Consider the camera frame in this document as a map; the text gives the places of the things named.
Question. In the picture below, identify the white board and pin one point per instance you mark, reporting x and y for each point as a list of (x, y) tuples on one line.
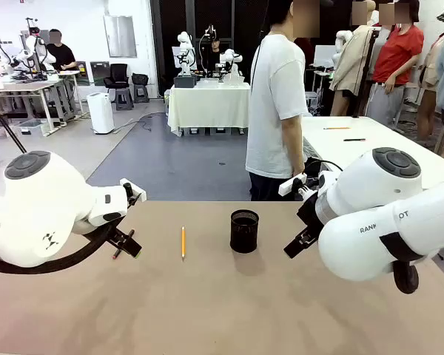
[(323, 55)]

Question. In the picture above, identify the white humanoid robot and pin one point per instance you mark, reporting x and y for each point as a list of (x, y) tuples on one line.
[(33, 44)]

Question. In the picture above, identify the black camera stand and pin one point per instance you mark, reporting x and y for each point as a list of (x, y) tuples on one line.
[(207, 33)]

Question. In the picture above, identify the person's right forearm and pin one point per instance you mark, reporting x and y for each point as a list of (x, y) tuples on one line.
[(294, 140)]

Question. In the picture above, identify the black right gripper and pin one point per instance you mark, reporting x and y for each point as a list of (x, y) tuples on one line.
[(311, 212)]

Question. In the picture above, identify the white air purifier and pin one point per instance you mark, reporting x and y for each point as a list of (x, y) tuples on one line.
[(100, 112)]

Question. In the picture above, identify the white side table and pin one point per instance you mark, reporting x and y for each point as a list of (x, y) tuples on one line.
[(355, 155)]

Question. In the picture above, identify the black equipment box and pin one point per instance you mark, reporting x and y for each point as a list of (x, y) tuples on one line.
[(185, 81)]

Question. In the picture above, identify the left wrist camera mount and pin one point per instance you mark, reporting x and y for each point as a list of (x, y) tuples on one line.
[(133, 188)]

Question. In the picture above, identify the person's right hand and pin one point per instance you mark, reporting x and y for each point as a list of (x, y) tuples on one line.
[(300, 171)]

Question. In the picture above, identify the black mesh pen holder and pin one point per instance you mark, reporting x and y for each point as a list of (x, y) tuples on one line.
[(244, 233)]

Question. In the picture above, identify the black office chair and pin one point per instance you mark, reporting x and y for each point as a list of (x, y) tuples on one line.
[(116, 75)]

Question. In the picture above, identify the white desk with metal frame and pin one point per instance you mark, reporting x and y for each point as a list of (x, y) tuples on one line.
[(22, 87)]

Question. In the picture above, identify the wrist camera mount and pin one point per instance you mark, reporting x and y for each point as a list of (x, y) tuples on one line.
[(292, 183), (133, 188)]

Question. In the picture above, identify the clear plastic bin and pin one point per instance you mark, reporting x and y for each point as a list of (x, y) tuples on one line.
[(31, 126)]

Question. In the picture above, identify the grey plastic stool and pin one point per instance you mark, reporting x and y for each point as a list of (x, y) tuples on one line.
[(124, 99)]

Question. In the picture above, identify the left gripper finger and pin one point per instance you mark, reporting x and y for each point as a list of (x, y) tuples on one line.
[(115, 239), (133, 249)]

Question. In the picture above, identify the seated person in black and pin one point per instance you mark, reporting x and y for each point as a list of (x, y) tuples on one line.
[(216, 48)]

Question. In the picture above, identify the person in black shirt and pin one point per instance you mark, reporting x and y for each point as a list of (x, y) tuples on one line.
[(61, 55)]

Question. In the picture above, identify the black tripod leg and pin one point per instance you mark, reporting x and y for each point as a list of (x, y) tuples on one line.
[(3, 122)]

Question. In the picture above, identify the table with white cloth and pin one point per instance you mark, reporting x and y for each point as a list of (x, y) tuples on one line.
[(207, 103)]

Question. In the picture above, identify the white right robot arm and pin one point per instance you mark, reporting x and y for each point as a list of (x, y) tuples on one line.
[(392, 207)]

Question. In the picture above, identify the black pen with pink cap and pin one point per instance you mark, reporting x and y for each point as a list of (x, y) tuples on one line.
[(353, 140)]

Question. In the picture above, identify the metal wall panel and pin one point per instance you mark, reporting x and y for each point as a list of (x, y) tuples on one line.
[(120, 37)]

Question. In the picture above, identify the person in white T-shirt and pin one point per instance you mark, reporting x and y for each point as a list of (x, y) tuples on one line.
[(274, 92)]

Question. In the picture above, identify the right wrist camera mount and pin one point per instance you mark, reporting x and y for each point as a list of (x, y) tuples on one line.
[(292, 183)]

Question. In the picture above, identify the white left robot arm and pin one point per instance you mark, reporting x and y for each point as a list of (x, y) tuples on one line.
[(40, 207)]

